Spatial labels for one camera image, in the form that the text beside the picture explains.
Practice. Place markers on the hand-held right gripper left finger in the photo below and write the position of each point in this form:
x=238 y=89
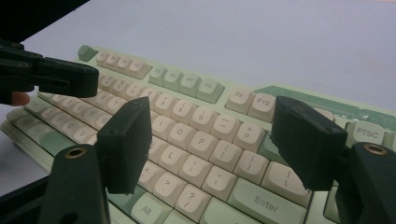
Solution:
x=121 y=146

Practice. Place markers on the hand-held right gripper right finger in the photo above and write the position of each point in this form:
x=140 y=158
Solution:
x=308 y=143

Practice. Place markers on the green and cream keyboard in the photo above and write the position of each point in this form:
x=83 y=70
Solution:
x=202 y=140

